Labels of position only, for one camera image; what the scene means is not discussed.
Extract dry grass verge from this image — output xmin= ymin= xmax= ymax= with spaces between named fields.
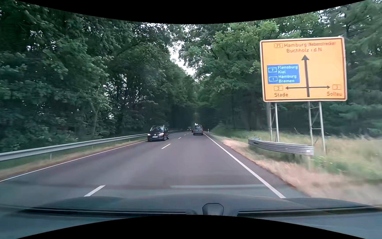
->
xmin=208 ymin=125 xmax=382 ymax=206

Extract short grey guard rail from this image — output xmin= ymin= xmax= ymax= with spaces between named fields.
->
xmin=248 ymin=138 xmax=315 ymax=156

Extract large yellow direction sign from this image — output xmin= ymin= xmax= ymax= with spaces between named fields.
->
xmin=260 ymin=36 xmax=348 ymax=155

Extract car's own bonnet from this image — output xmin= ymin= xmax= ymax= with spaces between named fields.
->
xmin=0 ymin=193 xmax=382 ymax=239

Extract dark oncoming car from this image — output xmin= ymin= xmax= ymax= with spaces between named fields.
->
xmin=147 ymin=125 xmax=170 ymax=142

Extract narrow grass verge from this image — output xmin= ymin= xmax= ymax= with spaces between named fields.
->
xmin=0 ymin=132 xmax=178 ymax=185

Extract grey asphalt road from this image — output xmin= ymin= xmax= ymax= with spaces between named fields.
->
xmin=0 ymin=130 xmax=308 ymax=208

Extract wood of tall trees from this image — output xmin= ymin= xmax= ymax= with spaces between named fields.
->
xmin=0 ymin=0 xmax=199 ymax=156
xmin=178 ymin=0 xmax=382 ymax=137

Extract long grey guard rail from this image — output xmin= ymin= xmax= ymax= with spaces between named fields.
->
xmin=0 ymin=129 xmax=185 ymax=166

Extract road markings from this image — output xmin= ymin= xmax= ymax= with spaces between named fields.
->
xmin=0 ymin=132 xmax=286 ymax=199

